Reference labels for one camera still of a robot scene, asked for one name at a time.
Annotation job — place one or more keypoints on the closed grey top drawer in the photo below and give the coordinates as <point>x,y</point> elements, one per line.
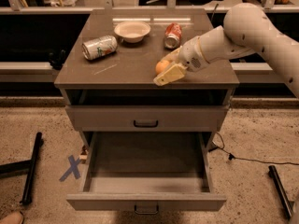
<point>100,118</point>

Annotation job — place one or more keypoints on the black metal stand left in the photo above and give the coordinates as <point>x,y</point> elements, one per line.
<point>28,167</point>

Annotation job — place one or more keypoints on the tan shoe tip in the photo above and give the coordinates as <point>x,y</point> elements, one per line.
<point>13,218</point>

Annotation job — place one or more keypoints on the black metal bar right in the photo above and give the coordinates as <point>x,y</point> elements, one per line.
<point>286,204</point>

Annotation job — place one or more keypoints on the grey drawer cabinet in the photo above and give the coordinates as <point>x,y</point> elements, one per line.
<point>116,93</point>

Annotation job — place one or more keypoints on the open grey middle drawer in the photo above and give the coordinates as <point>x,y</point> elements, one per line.
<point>146,173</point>

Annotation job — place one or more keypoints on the white ceramic bowl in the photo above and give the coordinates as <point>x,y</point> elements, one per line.
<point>132,31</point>

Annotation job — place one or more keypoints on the blue tape cross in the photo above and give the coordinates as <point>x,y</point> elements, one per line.
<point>73,169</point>

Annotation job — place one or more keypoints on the red soda can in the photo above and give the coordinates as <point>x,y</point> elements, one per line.
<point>172,36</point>

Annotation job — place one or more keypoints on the white green soda can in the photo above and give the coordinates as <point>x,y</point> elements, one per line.
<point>99,47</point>

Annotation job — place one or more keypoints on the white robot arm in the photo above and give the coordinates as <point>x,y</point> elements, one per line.
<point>245,30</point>

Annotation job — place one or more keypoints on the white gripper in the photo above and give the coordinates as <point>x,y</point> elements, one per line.
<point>191,55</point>

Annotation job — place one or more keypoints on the black clamp object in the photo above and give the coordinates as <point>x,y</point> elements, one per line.
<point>56,60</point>

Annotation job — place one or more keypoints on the orange fruit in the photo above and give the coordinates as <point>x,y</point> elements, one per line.
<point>160,66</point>

